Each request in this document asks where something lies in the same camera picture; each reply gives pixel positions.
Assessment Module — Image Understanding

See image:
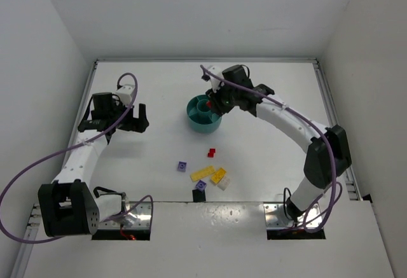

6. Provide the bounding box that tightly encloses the small red lego brick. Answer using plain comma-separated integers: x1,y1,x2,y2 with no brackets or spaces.
207,148,216,158

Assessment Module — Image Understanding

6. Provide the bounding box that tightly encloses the purple lego brick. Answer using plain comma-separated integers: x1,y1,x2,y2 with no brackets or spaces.
177,162,187,172
195,180,207,192

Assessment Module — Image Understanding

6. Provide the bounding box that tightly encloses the yellow lego plate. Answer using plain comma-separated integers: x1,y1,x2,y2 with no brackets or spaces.
190,165,215,182

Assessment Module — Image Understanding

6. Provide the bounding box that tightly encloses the white lego brick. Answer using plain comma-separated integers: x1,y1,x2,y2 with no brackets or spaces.
217,176,230,191

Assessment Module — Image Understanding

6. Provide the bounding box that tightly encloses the black lego brick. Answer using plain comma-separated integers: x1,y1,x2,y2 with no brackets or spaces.
192,189,206,203

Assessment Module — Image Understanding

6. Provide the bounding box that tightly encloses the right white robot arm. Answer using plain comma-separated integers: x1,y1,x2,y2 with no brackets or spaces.
202,64,352,221

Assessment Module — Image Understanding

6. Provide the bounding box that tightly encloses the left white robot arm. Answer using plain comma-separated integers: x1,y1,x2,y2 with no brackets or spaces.
38,85,149,237

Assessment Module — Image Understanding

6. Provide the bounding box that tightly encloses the teal round divided container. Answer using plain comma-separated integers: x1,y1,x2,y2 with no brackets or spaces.
186,95,222,134

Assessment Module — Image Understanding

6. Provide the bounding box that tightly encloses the yellow lego brick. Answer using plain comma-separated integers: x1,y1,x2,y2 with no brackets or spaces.
210,168,226,184

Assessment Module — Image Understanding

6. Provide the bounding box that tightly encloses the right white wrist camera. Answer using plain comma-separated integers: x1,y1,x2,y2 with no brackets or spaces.
201,66,222,93

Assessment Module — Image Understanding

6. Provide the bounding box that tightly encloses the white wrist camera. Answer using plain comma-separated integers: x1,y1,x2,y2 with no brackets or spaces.
201,66,222,93
115,84,135,106

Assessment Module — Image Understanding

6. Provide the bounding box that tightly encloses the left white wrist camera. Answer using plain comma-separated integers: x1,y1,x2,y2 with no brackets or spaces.
115,84,135,106

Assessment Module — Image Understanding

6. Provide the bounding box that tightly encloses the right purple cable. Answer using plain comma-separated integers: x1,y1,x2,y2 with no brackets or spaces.
200,64,343,234

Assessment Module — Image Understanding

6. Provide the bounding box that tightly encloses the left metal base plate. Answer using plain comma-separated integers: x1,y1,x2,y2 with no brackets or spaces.
98,199,153,231

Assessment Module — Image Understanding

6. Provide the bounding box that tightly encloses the metal base plate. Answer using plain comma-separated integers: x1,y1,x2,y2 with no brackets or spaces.
98,199,153,231
263,202,324,230

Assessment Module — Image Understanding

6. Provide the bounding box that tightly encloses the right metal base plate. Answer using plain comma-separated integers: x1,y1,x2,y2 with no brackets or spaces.
263,202,324,230

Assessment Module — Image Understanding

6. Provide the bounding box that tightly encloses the aluminium frame rail left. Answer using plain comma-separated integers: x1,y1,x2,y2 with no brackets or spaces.
9,59,99,277

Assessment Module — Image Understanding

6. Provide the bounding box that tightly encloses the aluminium frame rail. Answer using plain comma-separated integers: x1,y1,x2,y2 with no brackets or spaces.
9,59,99,277
312,59,363,201

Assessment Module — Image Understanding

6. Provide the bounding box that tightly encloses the aluminium frame rail right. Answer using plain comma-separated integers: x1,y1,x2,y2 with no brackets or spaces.
312,59,363,201

